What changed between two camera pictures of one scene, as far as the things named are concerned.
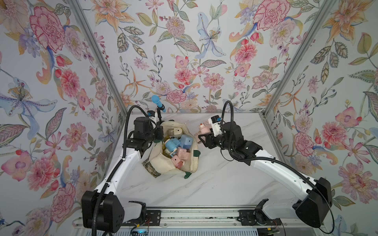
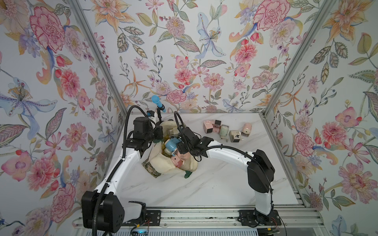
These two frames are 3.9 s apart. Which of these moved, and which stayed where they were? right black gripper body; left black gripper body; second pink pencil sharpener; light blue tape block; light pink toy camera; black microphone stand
Moved: right black gripper body; light pink toy camera
Stayed: light blue tape block; second pink pencil sharpener; left black gripper body; black microphone stand
